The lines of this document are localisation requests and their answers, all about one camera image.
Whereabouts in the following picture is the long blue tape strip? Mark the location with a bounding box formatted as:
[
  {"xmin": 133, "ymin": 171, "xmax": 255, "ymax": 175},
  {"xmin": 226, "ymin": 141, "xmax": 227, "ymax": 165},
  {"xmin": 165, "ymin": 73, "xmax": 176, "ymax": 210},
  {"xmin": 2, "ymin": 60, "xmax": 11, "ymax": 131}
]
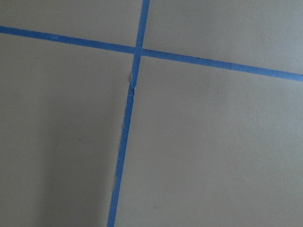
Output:
[{"xmin": 0, "ymin": 26, "xmax": 303, "ymax": 82}]

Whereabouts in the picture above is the crossing blue tape strip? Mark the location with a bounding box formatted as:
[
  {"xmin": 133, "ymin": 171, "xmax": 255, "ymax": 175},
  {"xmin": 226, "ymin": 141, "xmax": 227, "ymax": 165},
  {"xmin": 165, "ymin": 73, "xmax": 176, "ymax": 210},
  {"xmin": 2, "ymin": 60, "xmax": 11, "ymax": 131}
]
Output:
[{"xmin": 107, "ymin": 0, "xmax": 150, "ymax": 227}]

